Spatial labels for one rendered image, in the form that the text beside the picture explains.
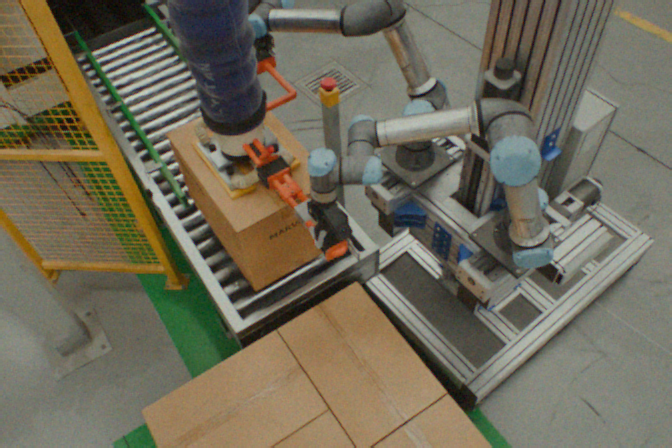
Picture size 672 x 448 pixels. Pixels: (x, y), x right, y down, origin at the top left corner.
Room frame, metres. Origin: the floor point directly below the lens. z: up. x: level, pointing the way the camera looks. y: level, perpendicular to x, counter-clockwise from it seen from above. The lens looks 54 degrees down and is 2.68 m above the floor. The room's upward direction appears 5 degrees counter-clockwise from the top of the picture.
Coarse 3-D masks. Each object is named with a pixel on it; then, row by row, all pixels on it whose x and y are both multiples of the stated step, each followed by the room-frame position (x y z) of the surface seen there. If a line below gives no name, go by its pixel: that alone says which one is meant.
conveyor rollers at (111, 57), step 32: (128, 64) 2.94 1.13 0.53; (160, 64) 2.89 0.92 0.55; (160, 96) 2.60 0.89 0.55; (192, 96) 2.59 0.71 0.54; (128, 128) 2.40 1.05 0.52; (160, 128) 2.34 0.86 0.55; (192, 224) 1.69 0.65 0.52; (224, 256) 1.48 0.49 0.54; (320, 256) 1.43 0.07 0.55; (352, 256) 1.41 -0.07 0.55; (224, 288) 1.31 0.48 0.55
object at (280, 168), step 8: (264, 160) 1.37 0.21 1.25; (272, 160) 1.38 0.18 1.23; (280, 160) 1.37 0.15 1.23; (256, 168) 1.34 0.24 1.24; (264, 168) 1.34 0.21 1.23; (272, 168) 1.34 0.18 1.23; (280, 168) 1.34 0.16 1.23; (288, 168) 1.32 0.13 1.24; (264, 176) 1.30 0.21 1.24; (272, 176) 1.29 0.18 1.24; (280, 176) 1.30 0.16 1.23; (264, 184) 1.30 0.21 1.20; (272, 184) 1.29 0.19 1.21
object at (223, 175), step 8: (192, 144) 1.62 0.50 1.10; (200, 144) 1.61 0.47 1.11; (208, 144) 1.61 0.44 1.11; (216, 144) 1.60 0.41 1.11; (200, 152) 1.58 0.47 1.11; (208, 152) 1.57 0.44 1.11; (208, 160) 1.53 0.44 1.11; (216, 168) 1.48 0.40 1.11; (224, 168) 1.48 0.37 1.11; (232, 168) 1.45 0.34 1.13; (240, 168) 1.47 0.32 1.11; (216, 176) 1.45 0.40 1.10; (224, 176) 1.44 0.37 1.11; (224, 184) 1.40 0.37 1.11; (232, 184) 1.39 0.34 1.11; (232, 192) 1.36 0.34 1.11; (240, 192) 1.36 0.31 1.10; (248, 192) 1.37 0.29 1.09
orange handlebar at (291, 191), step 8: (272, 72) 1.85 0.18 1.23; (280, 80) 1.80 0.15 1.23; (288, 88) 1.75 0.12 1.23; (288, 96) 1.70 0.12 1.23; (272, 104) 1.67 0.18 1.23; (280, 104) 1.68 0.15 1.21; (256, 144) 1.47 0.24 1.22; (248, 152) 1.44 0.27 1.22; (256, 160) 1.39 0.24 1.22; (288, 176) 1.31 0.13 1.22; (280, 184) 1.27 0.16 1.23; (288, 184) 1.27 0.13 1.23; (296, 184) 1.26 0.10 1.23; (280, 192) 1.24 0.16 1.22; (288, 192) 1.23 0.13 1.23; (296, 192) 1.23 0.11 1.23; (288, 200) 1.20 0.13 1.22; (304, 200) 1.20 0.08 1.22; (312, 224) 1.10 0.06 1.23; (344, 248) 1.00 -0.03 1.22; (336, 256) 0.98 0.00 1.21
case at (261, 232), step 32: (192, 128) 1.73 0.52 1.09; (192, 160) 1.56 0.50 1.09; (192, 192) 1.64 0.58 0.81; (224, 192) 1.38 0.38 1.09; (256, 192) 1.37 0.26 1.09; (224, 224) 1.31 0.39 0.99; (256, 224) 1.23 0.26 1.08; (288, 224) 1.29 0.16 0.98; (256, 256) 1.22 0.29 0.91; (288, 256) 1.28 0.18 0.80; (256, 288) 1.20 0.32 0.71
